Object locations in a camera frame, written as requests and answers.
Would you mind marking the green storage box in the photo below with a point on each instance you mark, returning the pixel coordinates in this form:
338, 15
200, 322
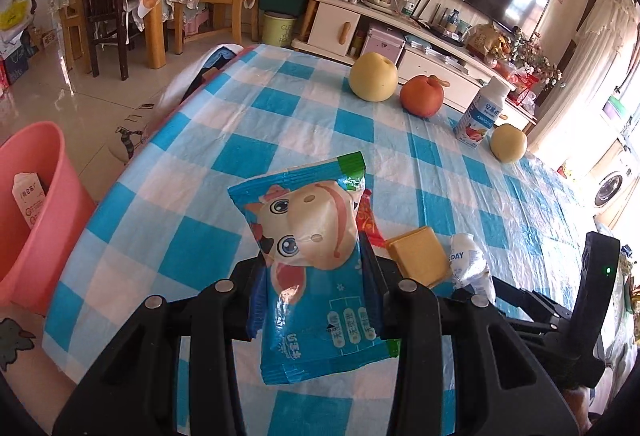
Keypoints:
282, 1

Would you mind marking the red snack wrapper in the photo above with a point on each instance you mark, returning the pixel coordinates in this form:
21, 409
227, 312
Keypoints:
369, 216

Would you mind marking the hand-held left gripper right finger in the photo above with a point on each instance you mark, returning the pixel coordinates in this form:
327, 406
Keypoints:
400, 311

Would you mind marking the white sheer curtain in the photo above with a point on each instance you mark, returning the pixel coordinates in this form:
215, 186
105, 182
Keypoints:
600, 51

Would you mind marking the red apple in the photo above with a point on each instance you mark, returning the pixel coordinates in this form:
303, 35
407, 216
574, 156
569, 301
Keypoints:
421, 97

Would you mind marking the large yellow pear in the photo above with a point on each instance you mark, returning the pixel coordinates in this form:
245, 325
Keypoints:
373, 76

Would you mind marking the yellow plastic bag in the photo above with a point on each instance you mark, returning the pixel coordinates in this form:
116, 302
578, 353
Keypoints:
14, 14

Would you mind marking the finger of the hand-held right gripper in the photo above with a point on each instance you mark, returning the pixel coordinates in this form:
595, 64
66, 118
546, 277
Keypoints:
530, 330
530, 301

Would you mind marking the blue cartoon cow snack packet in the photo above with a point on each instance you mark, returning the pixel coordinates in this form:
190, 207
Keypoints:
310, 236

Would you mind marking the clear water bottle green label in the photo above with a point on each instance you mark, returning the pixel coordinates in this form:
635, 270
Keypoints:
410, 4

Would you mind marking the pale green waste bin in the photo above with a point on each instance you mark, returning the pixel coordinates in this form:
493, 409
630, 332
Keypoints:
277, 29

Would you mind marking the artificial flower arrangement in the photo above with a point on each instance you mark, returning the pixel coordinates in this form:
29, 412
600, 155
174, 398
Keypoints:
535, 59

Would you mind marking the small yellow pear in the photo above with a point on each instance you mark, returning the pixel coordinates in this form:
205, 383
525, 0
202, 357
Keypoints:
508, 142

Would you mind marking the white paper carton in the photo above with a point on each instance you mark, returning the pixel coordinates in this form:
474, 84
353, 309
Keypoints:
27, 203

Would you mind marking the crushed white plastic bottle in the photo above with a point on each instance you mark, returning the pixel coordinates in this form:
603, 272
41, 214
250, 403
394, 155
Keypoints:
467, 261

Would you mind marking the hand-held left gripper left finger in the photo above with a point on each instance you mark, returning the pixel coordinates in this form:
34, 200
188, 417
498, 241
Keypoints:
225, 316

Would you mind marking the blue checked tablecloth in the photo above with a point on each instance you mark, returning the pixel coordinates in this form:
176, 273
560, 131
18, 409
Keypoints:
300, 116

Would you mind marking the dark wooden chair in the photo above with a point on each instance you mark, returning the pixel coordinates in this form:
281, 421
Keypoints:
107, 21

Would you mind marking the pink storage box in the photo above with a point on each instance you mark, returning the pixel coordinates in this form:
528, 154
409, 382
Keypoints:
385, 45

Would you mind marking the light wooden chair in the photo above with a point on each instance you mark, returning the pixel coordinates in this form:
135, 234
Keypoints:
75, 16

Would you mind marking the white washing machine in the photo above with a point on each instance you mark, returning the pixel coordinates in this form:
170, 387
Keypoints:
612, 181

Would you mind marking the white yogurt drink bottle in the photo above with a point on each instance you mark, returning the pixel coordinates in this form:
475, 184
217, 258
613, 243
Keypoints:
480, 116

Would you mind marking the yellow biscuit pack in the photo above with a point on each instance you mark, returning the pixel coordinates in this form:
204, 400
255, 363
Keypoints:
417, 256

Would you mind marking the white plastic bag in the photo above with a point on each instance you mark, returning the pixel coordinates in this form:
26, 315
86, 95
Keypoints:
175, 86

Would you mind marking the pink plastic bin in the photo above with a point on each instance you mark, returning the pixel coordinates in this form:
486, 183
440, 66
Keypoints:
55, 176

